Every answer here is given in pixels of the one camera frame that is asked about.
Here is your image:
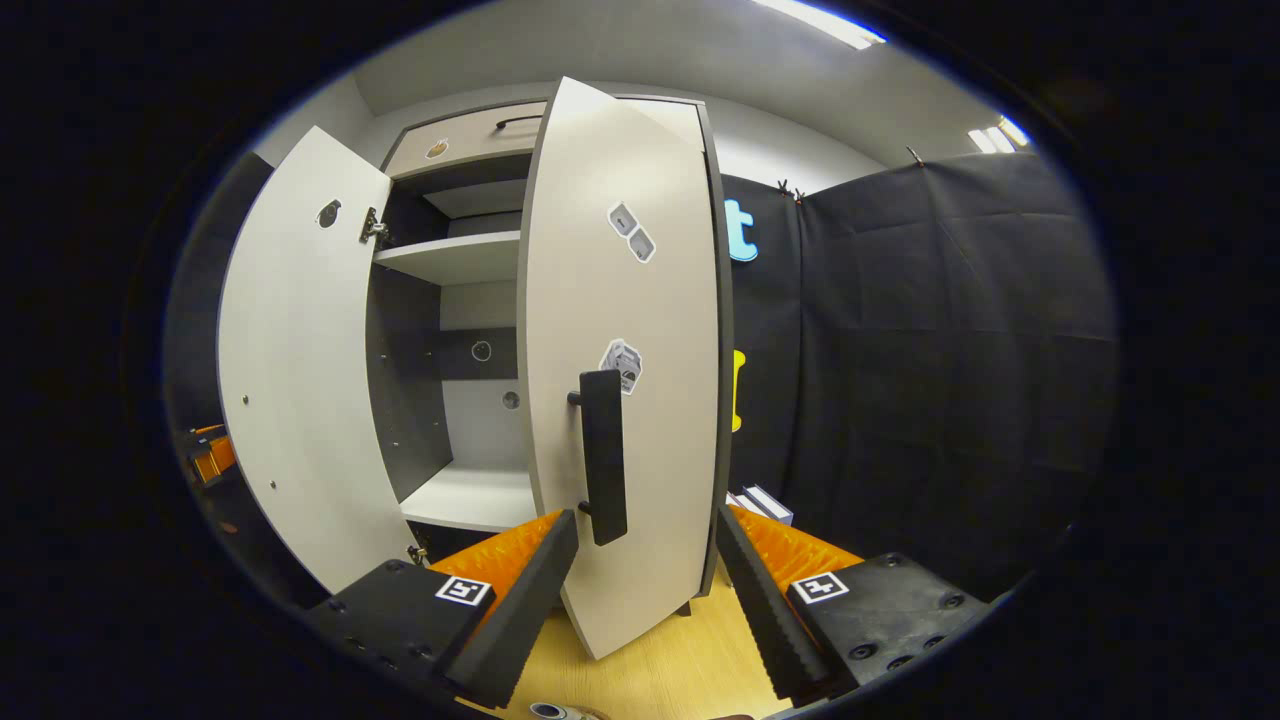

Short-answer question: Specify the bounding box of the black door handle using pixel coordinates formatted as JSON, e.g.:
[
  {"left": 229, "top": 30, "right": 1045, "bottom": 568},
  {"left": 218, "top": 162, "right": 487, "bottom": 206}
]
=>
[{"left": 567, "top": 369, "right": 629, "bottom": 547}]

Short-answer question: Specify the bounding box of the small ceiling light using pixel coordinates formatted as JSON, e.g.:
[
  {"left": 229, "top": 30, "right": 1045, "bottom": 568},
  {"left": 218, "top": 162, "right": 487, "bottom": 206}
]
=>
[{"left": 968, "top": 115, "right": 1031, "bottom": 156}]

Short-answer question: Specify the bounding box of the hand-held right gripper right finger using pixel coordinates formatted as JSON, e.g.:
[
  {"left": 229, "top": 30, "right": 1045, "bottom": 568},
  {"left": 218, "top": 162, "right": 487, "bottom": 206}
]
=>
[{"left": 715, "top": 503, "right": 991, "bottom": 704}]

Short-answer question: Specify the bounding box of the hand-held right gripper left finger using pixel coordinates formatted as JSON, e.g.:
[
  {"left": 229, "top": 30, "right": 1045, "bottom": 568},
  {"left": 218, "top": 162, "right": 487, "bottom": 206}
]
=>
[{"left": 305, "top": 508, "right": 581, "bottom": 709}]

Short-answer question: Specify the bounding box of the grey cabinet drawer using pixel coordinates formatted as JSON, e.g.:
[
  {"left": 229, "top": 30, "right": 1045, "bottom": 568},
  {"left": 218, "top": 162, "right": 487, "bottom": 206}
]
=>
[{"left": 383, "top": 100, "right": 549, "bottom": 181}]

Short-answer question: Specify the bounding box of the grey cabinet door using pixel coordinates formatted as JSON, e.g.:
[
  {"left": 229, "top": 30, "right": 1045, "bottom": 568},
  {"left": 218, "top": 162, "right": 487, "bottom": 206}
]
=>
[
  {"left": 217, "top": 125, "right": 431, "bottom": 596},
  {"left": 517, "top": 77, "right": 736, "bottom": 661}
]

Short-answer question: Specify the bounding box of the grey cabinet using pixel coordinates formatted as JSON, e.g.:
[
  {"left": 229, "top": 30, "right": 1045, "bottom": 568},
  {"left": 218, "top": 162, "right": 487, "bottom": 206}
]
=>
[{"left": 365, "top": 95, "right": 736, "bottom": 616}]

